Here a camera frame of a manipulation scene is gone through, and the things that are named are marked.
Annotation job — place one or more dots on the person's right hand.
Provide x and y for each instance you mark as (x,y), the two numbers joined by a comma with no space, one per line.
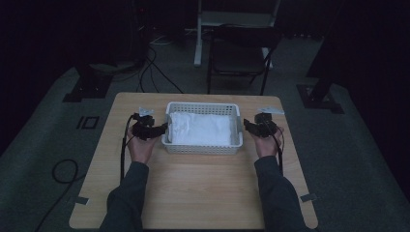
(267,146)

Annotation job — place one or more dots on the black stand base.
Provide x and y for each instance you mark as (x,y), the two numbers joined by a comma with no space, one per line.
(87,87)

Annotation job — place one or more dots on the grey tape strip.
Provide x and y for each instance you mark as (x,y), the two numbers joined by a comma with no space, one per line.
(81,200)
(308,197)

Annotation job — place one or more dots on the person's left hand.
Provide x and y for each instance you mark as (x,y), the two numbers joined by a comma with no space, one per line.
(141,151)

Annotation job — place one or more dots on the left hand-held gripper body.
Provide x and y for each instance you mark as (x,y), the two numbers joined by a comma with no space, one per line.
(143,127)

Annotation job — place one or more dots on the white desk frame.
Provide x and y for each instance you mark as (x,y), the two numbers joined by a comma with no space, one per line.
(206,17)

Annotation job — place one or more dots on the black folding chair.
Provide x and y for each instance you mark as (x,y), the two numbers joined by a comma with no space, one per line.
(240,54)

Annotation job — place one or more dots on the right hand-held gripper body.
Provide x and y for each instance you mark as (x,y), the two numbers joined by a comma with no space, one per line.
(266,124)

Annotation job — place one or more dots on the white perforated plastic basket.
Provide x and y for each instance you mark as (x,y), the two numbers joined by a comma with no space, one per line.
(203,129)

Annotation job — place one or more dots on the black stand with base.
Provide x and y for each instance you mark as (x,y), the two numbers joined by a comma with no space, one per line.
(319,96)

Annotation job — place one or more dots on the white towel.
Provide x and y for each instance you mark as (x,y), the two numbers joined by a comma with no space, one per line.
(199,129)

